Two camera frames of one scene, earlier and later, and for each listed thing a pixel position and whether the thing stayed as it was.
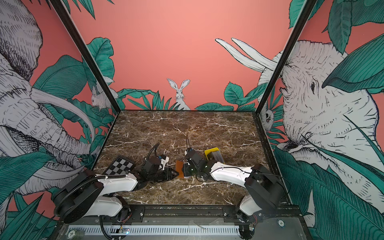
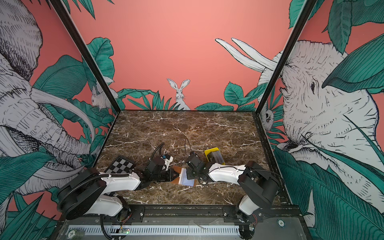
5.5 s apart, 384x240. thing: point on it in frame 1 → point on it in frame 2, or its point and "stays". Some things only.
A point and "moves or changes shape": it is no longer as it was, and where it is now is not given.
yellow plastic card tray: x=208 y=151 stays
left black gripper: x=168 y=172 stays
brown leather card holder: x=179 y=165 moves or changes shape
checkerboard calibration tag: x=120 y=166 stays
